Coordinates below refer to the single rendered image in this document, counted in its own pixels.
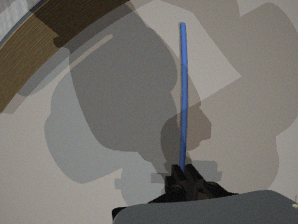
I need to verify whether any blue cable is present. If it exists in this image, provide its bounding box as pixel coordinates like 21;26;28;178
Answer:
179;23;188;172

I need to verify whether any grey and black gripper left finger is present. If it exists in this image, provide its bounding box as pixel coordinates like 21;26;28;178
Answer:
112;164;188;220

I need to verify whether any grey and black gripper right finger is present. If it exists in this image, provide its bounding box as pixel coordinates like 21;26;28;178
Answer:
184;164;238;201

